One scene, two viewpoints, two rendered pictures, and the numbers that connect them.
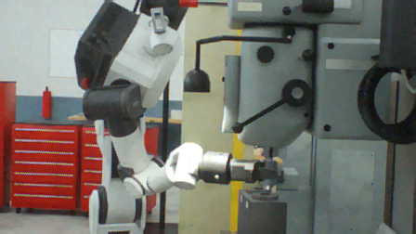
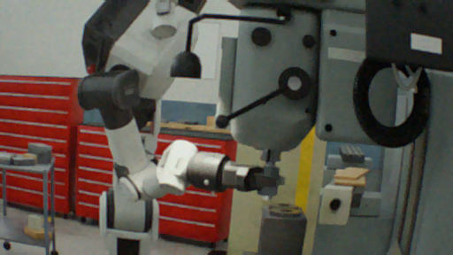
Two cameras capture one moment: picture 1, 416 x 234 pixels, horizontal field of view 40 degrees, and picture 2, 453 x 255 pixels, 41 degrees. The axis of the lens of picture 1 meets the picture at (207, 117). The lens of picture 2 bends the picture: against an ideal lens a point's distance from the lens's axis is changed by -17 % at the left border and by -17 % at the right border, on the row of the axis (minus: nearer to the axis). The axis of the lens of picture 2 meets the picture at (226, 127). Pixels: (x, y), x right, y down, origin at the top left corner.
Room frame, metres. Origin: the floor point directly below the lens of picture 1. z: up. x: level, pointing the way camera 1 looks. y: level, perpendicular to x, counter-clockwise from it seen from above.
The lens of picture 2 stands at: (-0.06, -0.32, 1.43)
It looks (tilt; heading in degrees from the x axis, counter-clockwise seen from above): 3 degrees down; 9
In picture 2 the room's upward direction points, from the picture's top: 5 degrees clockwise
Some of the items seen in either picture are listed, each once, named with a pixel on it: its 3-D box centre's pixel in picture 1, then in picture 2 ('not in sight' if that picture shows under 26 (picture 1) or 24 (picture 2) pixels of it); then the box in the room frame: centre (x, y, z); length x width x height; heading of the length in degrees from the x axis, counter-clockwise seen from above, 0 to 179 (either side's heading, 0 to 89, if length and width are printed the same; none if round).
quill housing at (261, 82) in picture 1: (273, 86); (279, 75); (1.55, -0.18, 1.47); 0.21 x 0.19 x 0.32; 0
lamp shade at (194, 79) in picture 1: (197, 80); (186, 64); (1.52, 0.03, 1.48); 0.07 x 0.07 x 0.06
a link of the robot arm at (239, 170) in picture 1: (236, 170); (231, 176); (1.57, -0.08, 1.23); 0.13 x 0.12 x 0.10; 164
